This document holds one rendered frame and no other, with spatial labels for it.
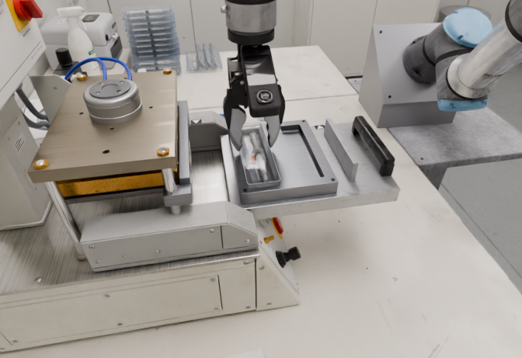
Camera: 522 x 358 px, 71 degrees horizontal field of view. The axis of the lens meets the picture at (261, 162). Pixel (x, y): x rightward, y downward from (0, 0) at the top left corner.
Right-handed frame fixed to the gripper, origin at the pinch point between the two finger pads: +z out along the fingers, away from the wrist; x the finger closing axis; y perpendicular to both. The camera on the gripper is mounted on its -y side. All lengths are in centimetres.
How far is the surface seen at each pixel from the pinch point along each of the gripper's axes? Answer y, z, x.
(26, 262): -12.5, 8.7, 37.7
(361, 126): 3.5, 0.8, -21.8
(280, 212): -10.9, 6.6, -2.4
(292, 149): 2.1, 3.4, -7.6
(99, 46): 89, 11, 44
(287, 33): 248, 64, -68
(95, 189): -10.4, -2.5, 25.0
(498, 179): 82, 100, -155
